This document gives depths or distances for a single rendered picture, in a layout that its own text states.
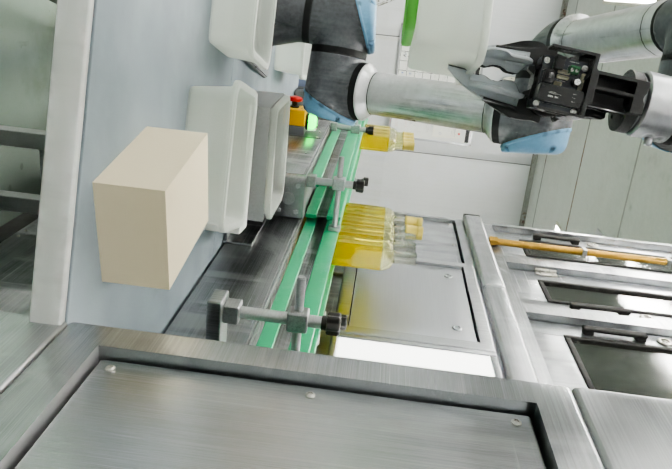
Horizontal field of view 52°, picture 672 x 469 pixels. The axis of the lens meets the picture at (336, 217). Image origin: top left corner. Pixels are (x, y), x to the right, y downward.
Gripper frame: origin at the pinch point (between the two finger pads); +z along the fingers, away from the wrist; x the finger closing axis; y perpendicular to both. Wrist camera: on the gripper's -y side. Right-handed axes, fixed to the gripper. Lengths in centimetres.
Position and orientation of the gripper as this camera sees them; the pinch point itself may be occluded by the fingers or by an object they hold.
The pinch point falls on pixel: (458, 65)
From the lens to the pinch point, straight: 84.6
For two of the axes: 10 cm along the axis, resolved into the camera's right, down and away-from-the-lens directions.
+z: -9.7, -2.3, 0.4
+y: -0.6, 1.0, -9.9
